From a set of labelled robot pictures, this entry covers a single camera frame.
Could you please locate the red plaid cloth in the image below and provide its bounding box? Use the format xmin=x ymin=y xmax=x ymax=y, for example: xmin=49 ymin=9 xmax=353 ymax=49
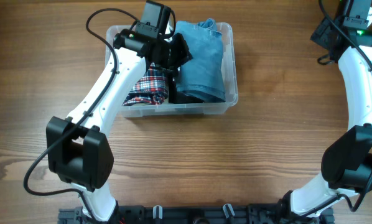
xmin=123 ymin=63 xmax=169 ymax=106

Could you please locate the black cloth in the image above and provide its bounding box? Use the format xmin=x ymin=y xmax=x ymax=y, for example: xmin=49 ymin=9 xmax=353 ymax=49
xmin=167 ymin=70 xmax=203 ymax=104

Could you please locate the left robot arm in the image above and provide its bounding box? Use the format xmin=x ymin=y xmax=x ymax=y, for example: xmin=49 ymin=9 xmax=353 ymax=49
xmin=46 ymin=1 xmax=192 ymax=223

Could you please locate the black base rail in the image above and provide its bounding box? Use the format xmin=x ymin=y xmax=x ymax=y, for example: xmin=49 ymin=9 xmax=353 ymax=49
xmin=57 ymin=203 xmax=335 ymax=224

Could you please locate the blue denim cloth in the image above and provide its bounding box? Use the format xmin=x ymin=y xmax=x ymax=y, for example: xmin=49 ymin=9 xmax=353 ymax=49
xmin=175 ymin=18 xmax=226 ymax=103

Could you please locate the clear plastic storage container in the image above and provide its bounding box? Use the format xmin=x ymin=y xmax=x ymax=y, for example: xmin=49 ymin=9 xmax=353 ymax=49
xmin=118 ymin=22 xmax=238 ymax=118

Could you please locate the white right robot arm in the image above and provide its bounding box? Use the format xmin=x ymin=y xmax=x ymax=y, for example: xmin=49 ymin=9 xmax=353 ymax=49
xmin=276 ymin=0 xmax=372 ymax=223

